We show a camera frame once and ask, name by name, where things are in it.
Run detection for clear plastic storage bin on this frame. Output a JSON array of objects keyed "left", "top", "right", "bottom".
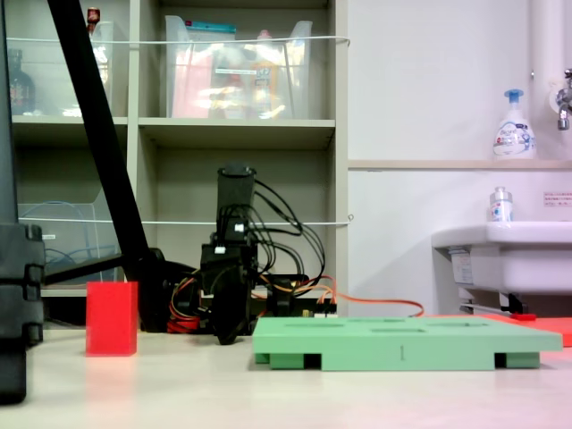
[
  {"left": 6, "top": 20, "right": 115, "bottom": 118},
  {"left": 164, "top": 14, "right": 314, "bottom": 121}
]

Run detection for bottle with orange label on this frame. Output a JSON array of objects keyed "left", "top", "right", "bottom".
[{"left": 249, "top": 29, "right": 279, "bottom": 120}]

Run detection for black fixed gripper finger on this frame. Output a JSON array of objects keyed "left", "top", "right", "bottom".
[{"left": 213, "top": 288, "right": 249, "bottom": 346}]

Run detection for red square block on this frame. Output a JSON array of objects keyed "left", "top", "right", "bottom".
[{"left": 85, "top": 281, "right": 139, "bottom": 358}]

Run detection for orange foam block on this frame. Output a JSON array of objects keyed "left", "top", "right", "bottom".
[{"left": 520, "top": 316, "right": 572, "bottom": 348}]

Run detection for orange and black servo cable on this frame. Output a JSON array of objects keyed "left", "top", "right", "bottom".
[{"left": 267, "top": 223, "right": 425, "bottom": 319}]

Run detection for green shape sorting board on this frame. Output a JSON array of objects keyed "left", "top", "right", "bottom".
[{"left": 251, "top": 315, "right": 564, "bottom": 373}]

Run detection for beige shelf unit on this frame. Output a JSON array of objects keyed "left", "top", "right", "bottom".
[{"left": 0, "top": 0, "right": 350, "bottom": 334}]

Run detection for white sign with red text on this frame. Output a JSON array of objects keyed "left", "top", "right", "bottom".
[{"left": 543, "top": 190, "right": 572, "bottom": 208}]

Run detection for pink refill pouch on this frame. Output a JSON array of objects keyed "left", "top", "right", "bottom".
[{"left": 172, "top": 48, "right": 214, "bottom": 120}]

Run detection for small clear sanitizer bottle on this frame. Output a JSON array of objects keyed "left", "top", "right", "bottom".
[{"left": 487, "top": 186, "right": 514, "bottom": 223}]

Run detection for black camera tripod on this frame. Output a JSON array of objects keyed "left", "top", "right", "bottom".
[
  {"left": 42, "top": 0, "right": 180, "bottom": 334},
  {"left": 0, "top": 0, "right": 46, "bottom": 406}
]

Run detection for motor controller circuit board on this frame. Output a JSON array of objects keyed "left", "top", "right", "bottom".
[{"left": 298, "top": 307, "right": 339, "bottom": 320}]

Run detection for teal flat package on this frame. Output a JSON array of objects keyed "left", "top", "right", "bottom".
[{"left": 185, "top": 20, "right": 237, "bottom": 36}]

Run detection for white sink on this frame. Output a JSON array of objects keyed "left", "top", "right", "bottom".
[{"left": 431, "top": 221, "right": 572, "bottom": 314}]

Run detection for white foam soap bottle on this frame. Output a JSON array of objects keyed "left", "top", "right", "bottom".
[{"left": 492, "top": 88, "right": 537, "bottom": 161}]

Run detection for red and black table clamp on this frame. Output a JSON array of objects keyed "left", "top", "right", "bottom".
[{"left": 266, "top": 275, "right": 309, "bottom": 319}]

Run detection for clear plastic file box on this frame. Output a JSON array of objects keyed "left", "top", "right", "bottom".
[{"left": 17, "top": 187, "right": 124, "bottom": 287}]

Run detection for orange foam mat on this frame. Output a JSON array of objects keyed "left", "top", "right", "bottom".
[{"left": 419, "top": 312, "right": 537, "bottom": 323}]

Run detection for dark glass bottle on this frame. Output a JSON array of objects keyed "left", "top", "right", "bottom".
[{"left": 6, "top": 48, "right": 37, "bottom": 116}]

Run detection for white wall pipe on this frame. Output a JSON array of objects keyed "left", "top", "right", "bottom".
[{"left": 529, "top": 0, "right": 568, "bottom": 161}]

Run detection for thin black servo wires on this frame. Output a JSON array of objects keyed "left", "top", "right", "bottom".
[{"left": 248, "top": 178, "right": 326, "bottom": 287}]

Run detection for white cord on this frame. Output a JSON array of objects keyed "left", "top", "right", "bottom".
[
  {"left": 17, "top": 214, "right": 355, "bottom": 227},
  {"left": 6, "top": 35, "right": 352, "bottom": 46}
]

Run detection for metal faucet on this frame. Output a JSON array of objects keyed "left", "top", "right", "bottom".
[{"left": 553, "top": 68, "right": 572, "bottom": 131}]

